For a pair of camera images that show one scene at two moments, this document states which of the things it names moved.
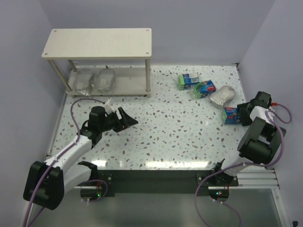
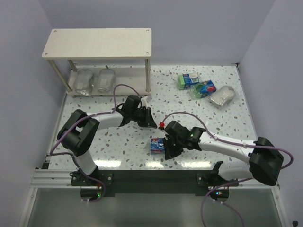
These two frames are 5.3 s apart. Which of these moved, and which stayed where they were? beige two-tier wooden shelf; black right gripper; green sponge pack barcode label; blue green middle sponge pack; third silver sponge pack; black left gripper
Moved: black left gripper; black right gripper
Stayed: green sponge pack barcode label; beige two-tier wooden shelf; blue green middle sponge pack; third silver sponge pack
